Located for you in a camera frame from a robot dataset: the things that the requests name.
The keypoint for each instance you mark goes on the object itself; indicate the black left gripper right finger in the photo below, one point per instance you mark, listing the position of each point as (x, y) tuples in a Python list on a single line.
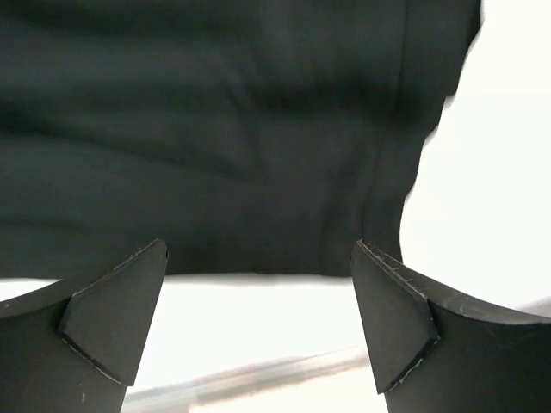
[(434, 349)]

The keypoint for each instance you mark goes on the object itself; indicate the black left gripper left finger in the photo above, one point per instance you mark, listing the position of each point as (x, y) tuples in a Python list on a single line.
[(76, 344)]

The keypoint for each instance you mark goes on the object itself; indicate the black pleated skirt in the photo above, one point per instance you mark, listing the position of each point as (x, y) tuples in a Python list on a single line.
[(259, 137)]

